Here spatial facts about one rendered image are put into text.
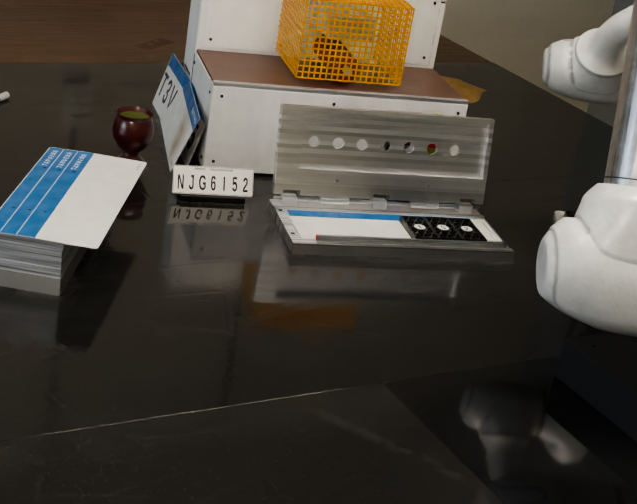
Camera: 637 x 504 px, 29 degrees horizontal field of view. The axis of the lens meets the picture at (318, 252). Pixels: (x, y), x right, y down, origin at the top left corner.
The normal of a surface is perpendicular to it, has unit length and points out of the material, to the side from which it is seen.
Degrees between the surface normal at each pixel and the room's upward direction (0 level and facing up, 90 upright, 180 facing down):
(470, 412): 0
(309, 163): 79
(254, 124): 90
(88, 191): 0
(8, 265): 90
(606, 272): 64
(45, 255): 90
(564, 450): 0
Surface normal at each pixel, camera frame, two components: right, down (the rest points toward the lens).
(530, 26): 0.48, 0.43
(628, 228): -0.10, -0.08
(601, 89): -0.08, 0.83
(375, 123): 0.27, 0.25
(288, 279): 0.15, -0.90
